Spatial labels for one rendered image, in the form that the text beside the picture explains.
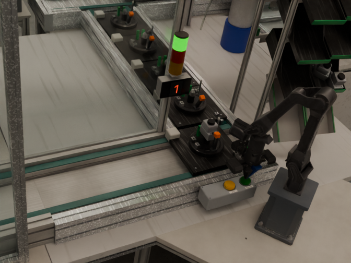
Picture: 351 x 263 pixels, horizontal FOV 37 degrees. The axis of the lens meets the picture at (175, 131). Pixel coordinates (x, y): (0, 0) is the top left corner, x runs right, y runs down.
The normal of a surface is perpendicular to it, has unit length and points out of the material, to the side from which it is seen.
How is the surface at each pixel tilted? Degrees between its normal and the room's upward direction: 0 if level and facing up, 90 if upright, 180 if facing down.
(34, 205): 0
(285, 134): 45
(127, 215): 90
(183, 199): 90
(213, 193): 0
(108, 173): 0
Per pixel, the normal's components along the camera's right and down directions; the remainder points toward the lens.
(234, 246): 0.14, -0.76
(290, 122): 0.31, -0.09
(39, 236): 0.45, 0.62
